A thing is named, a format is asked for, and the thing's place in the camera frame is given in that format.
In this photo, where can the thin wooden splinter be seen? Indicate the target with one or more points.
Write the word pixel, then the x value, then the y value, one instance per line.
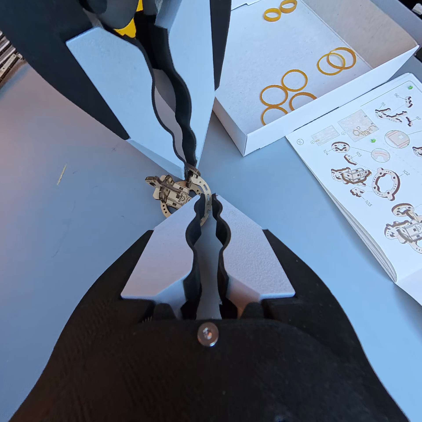
pixel 61 174

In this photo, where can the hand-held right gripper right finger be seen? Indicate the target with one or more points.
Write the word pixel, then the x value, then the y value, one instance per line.
pixel 254 263

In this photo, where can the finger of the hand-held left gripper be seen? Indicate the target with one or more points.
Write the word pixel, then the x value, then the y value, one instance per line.
pixel 112 89
pixel 194 49

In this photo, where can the white instruction booklet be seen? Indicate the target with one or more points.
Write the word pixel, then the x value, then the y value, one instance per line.
pixel 359 158

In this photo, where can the wooden robot figure model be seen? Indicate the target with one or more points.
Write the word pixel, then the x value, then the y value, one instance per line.
pixel 174 196

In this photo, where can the curved wooden arc part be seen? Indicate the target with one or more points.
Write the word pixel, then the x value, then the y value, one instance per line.
pixel 208 194

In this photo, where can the yellow object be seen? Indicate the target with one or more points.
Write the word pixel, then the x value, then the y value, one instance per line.
pixel 127 31

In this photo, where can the stack of plywood sheets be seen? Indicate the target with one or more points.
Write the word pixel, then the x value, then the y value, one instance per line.
pixel 8 59

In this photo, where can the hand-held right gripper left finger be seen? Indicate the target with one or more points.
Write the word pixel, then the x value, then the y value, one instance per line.
pixel 158 263

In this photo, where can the group of yellow rubber bands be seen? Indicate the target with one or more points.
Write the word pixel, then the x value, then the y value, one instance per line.
pixel 285 87

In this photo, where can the white cardboard box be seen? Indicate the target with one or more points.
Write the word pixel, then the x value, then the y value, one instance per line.
pixel 250 49

